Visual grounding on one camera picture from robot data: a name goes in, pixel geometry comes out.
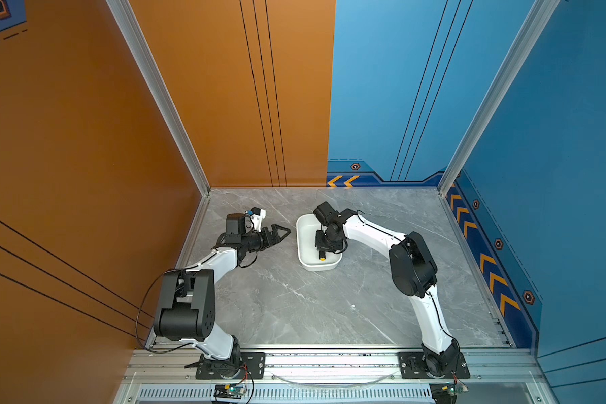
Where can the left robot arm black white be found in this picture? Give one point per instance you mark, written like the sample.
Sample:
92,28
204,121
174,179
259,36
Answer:
186,303

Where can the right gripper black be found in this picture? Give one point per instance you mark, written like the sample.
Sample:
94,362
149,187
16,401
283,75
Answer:
317,241

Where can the left aluminium corner post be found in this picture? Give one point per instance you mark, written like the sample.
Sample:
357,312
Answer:
130,28

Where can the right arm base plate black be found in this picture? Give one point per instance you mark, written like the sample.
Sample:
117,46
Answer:
418,365

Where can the left green circuit board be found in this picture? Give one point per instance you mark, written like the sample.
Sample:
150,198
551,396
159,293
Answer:
230,393

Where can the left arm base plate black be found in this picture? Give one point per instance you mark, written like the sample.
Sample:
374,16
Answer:
249,364

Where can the aluminium corner post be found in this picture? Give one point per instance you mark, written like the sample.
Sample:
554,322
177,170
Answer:
130,28
524,42

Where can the green circuit board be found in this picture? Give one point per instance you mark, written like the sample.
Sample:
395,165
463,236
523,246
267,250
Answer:
230,393
447,393

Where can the aluminium front rail frame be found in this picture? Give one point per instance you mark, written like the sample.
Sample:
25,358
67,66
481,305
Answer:
336,374

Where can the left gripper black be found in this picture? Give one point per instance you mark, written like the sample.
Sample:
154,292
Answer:
274,239

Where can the right aluminium corner post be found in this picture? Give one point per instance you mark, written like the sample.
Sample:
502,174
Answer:
524,42

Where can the white plastic bin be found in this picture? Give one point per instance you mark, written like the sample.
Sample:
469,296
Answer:
309,232

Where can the right green circuit board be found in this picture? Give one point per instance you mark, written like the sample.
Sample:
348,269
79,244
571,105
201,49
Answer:
447,393

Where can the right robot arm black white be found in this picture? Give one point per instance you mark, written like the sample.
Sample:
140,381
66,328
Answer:
414,274

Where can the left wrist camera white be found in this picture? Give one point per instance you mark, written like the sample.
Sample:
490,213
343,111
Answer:
256,216

